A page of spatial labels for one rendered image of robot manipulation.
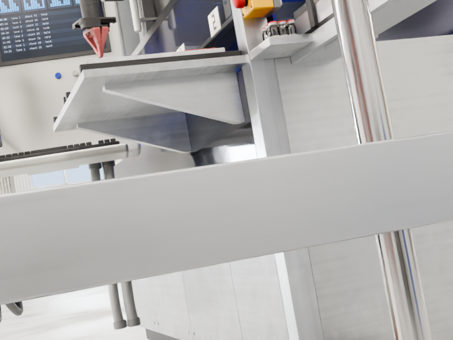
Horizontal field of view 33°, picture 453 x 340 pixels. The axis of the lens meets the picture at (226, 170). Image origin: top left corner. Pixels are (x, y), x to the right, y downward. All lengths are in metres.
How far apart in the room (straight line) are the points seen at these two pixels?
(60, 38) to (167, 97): 1.01
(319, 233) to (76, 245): 0.30
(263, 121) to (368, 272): 0.45
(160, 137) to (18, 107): 0.63
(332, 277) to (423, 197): 0.85
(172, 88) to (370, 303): 0.71
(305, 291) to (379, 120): 0.86
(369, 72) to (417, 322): 0.34
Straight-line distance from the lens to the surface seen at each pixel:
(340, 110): 1.92
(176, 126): 2.39
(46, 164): 2.51
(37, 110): 2.77
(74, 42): 2.81
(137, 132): 2.35
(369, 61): 1.05
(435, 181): 1.05
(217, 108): 1.90
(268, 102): 1.84
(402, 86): 2.02
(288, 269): 1.81
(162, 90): 1.87
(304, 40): 1.76
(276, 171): 0.95
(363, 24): 1.06
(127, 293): 2.81
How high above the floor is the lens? 0.47
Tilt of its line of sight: 4 degrees up
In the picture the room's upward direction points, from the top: 10 degrees counter-clockwise
